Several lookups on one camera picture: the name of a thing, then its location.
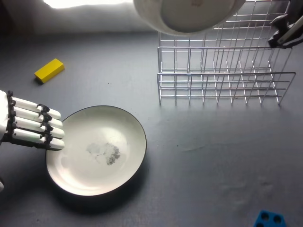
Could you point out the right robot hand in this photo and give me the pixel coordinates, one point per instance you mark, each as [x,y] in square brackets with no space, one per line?
[293,28]

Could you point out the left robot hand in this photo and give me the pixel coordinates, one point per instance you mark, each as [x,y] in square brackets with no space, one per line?
[28,118]

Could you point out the white backdrop cloth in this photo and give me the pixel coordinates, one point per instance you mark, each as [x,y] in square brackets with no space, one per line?
[94,21]

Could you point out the yellow rectangular block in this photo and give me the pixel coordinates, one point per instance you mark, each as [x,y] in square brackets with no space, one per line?
[48,71]

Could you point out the blue block with holes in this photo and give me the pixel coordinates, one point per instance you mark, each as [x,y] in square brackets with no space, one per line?
[258,223]

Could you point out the white plate with dark rim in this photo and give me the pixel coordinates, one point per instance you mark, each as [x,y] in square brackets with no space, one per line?
[189,19]
[94,142]

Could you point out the grey table cloth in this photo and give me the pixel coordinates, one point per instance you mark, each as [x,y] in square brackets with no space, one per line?
[189,165]

